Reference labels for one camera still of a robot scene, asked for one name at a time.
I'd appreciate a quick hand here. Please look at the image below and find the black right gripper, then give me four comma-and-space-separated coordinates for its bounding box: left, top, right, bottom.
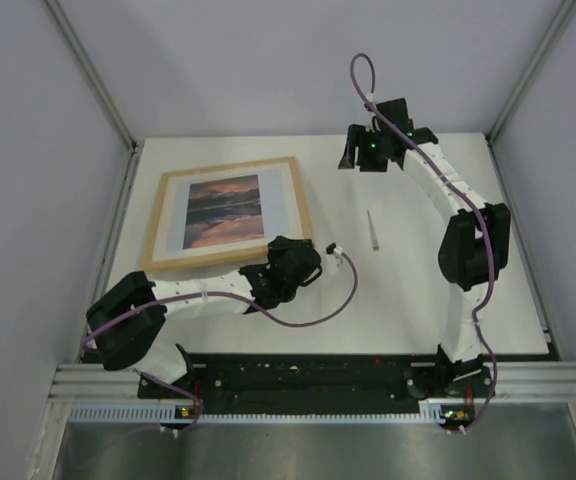
337, 126, 387, 174

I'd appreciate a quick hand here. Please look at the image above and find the clear handled screwdriver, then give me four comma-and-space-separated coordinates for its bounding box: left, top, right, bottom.
366, 210, 380, 251

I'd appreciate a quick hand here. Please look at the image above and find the wooden picture frame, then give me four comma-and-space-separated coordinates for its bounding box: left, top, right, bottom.
141, 157, 314, 272

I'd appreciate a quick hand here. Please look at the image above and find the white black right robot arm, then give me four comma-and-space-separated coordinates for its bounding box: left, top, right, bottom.
339, 99, 511, 398

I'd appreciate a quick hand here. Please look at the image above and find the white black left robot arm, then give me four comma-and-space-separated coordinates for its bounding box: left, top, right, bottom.
86, 236, 323, 397

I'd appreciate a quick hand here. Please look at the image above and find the sunset landscape photo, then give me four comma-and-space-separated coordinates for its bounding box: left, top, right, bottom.
183, 174, 264, 249

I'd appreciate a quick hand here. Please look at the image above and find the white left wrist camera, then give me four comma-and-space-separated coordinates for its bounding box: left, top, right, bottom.
322, 242, 345, 275

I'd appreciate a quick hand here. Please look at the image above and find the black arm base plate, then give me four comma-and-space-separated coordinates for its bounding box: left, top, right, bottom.
137, 349, 497, 404

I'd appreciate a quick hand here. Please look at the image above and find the aluminium left table rail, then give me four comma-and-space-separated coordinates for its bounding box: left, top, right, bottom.
75, 144, 142, 361

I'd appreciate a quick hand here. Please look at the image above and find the aluminium table rail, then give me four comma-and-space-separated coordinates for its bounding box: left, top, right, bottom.
485, 134, 564, 361
75, 144, 142, 361

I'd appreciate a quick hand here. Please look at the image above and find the aluminium right corner post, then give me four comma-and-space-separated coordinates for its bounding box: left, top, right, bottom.
485, 0, 576, 146

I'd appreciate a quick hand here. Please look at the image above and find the aluminium corner post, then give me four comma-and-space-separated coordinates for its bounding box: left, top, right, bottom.
41, 0, 137, 151
485, 0, 576, 146

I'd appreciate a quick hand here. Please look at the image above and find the aluminium front rail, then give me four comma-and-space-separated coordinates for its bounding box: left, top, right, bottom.
47, 362, 576, 404

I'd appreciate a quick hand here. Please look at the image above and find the white slotted cable duct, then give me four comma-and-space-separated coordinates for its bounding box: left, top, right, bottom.
67, 402, 474, 426

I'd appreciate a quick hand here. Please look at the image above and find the aluminium right table rail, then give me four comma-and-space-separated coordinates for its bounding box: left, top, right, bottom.
485, 134, 564, 361

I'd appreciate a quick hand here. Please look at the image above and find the aluminium left corner post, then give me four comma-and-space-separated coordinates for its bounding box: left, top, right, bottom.
41, 0, 137, 151

